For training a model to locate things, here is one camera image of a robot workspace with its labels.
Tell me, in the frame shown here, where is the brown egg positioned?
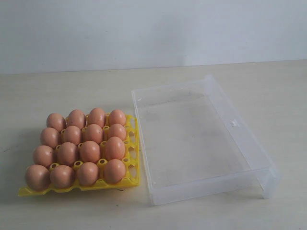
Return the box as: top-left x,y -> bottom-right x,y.
67,109 -> 86,129
61,126 -> 82,145
104,137 -> 125,161
47,113 -> 67,132
107,124 -> 126,141
103,159 -> 126,184
33,145 -> 56,168
40,127 -> 61,149
25,164 -> 50,191
82,124 -> 103,145
108,109 -> 127,126
50,165 -> 75,189
78,140 -> 100,163
77,162 -> 99,186
56,142 -> 78,166
88,107 -> 106,127

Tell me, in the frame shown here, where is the clear plastic container box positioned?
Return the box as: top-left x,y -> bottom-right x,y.
132,75 -> 281,205

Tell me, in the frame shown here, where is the yellow plastic egg tray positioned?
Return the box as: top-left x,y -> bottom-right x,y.
18,115 -> 140,196

